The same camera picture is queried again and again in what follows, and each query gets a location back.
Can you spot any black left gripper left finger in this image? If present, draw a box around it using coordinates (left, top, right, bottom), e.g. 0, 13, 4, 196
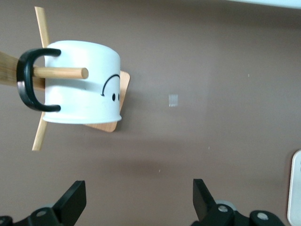
0, 180, 87, 226

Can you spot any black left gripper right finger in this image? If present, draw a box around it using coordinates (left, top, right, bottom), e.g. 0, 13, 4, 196
190, 178, 286, 226

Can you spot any white mug with black handle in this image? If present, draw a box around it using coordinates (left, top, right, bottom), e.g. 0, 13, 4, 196
16, 40, 123, 125

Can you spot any white tray with bear drawing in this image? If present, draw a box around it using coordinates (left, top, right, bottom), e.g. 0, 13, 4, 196
286, 149, 301, 226

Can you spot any small clear tape piece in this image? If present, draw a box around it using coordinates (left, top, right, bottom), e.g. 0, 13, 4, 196
168, 94, 179, 108

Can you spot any wooden mug stand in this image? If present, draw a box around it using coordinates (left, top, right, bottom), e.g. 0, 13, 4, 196
0, 6, 131, 151

